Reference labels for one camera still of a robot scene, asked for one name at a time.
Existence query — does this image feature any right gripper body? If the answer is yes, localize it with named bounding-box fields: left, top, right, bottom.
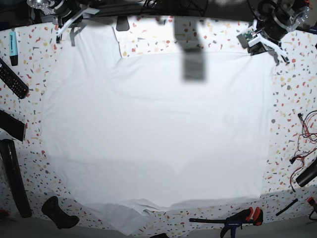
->
left=53, top=6, right=99, bottom=25

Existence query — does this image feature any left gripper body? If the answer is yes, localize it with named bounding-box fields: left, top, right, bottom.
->
left=248, top=21, right=280, bottom=55

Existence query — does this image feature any white T-shirt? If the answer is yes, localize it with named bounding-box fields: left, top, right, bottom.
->
left=41, top=24, right=274, bottom=235

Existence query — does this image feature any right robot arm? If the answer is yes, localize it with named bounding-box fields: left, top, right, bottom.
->
left=27, top=0, right=100, bottom=47

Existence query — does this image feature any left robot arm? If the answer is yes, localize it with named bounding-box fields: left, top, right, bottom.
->
left=242, top=0, right=310, bottom=64

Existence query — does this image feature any blue highlighter marker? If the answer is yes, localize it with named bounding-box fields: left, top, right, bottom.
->
left=9, top=31, right=18, bottom=66

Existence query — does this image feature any black TV remote control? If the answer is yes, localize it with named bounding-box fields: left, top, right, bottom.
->
left=0, top=59, right=29, bottom=99

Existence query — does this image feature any black flat box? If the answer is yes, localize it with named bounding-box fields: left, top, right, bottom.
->
left=0, top=111, right=26, bottom=141

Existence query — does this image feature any black cylinder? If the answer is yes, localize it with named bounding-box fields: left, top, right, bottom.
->
left=296, top=161, right=317, bottom=187

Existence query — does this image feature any long black tube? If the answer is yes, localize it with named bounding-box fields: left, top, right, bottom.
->
left=0, top=139, right=32, bottom=218

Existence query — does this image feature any small black rod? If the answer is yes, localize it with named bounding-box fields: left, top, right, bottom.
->
left=275, top=198, right=298, bottom=216

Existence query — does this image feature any small orange black clip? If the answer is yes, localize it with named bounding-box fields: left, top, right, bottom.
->
left=308, top=197, right=315, bottom=205

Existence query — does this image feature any terrazzo patterned tablecloth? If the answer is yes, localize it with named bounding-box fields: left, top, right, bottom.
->
left=0, top=23, right=317, bottom=237

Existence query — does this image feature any black orange bar clamp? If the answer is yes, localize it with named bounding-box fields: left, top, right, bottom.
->
left=189, top=207, right=264, bottom=238

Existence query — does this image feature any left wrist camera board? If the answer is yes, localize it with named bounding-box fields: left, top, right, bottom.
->
left=237, top=27, right=256, bottom=49

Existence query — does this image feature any red black wire bundle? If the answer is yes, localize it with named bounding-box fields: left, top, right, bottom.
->
left=289, top=112, right=317, bottom=185

